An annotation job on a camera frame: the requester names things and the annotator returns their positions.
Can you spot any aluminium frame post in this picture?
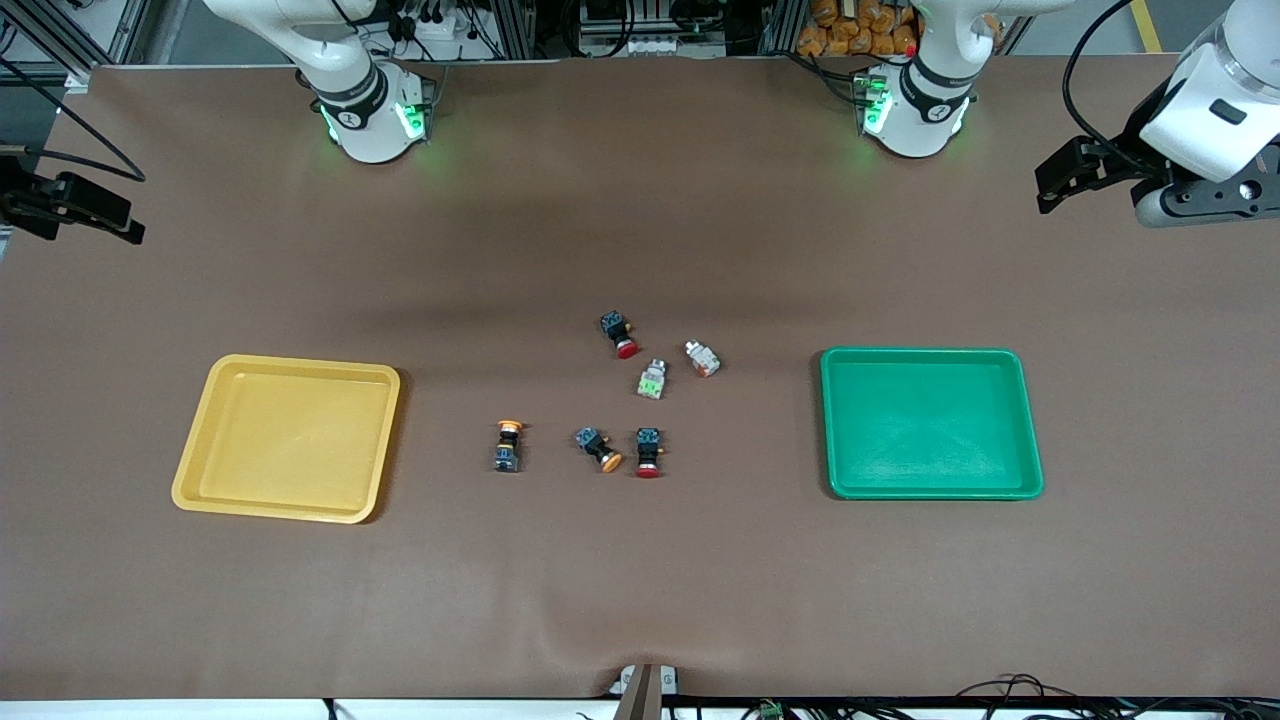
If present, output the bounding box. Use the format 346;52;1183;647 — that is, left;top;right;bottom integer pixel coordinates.
503;0;538;59
760;0;804;56

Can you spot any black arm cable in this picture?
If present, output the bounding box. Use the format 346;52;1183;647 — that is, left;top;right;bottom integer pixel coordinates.
1061;0;1153;163
0;58;148;185

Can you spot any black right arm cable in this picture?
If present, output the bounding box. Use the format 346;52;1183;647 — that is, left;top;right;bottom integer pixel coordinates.
0;58;148;185

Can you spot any yellow plastic tray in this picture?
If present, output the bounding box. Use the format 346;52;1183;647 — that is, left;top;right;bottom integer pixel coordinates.
171;354;402;525

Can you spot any metal table edge bracket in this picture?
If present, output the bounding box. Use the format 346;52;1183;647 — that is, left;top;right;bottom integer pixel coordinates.
610;663;682;720

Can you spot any brown table cover mat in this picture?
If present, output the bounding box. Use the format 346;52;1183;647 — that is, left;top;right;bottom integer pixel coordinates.
0;55;1280;701

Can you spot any control box with cables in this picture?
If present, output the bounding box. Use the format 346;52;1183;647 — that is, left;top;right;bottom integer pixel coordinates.
578;0;669;58

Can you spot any white power strip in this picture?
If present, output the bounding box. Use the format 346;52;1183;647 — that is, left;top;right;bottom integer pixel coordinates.
395;10;473;61

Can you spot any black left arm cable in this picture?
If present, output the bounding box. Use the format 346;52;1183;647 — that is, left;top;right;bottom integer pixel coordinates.
1061;0;1153;163

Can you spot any pile of orange items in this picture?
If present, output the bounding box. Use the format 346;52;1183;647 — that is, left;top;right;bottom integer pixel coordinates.
797;0;919;58

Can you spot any green plastic tray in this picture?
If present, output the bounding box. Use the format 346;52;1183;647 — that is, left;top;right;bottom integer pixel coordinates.
820;346;1045;501

